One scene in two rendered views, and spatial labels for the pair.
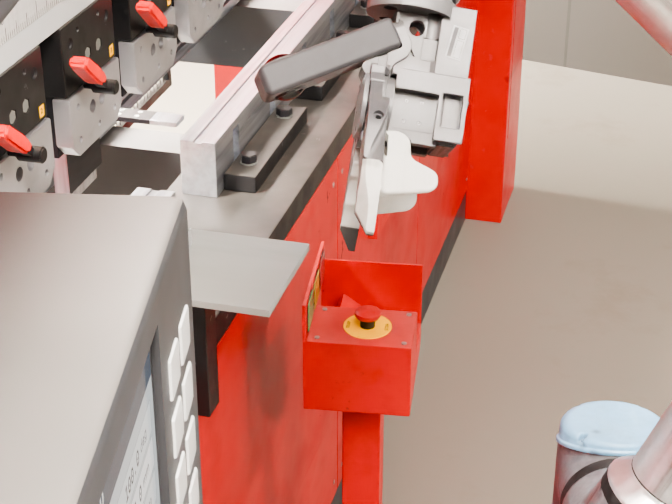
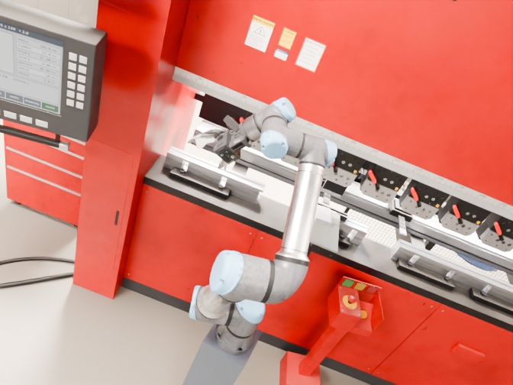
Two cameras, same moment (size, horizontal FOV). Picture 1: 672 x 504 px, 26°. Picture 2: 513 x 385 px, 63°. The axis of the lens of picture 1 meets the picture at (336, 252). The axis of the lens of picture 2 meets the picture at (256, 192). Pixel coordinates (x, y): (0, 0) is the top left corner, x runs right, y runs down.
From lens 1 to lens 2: 1.48 m
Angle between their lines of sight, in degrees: 60
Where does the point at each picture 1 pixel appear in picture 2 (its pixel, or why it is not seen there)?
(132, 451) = (46, 44)
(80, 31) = (343, 155)
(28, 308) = (62, 27)
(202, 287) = not seen: hidden behind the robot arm
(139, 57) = (367, 185)
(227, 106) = (427, 253)
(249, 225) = (376, 263)
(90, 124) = (331, 176)
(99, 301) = (62, 30)
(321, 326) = (346, 289)
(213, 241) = (333, 231)
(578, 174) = not seen: outside the picture
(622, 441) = not seen: hidden behind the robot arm
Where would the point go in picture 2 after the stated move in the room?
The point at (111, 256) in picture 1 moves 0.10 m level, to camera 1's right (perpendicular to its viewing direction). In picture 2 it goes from (75, 34) to (66, 47)
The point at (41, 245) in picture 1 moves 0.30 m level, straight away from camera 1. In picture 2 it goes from (82, 32) to (180, 52)
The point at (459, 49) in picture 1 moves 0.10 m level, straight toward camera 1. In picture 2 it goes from (236, 141) to (204, 131)
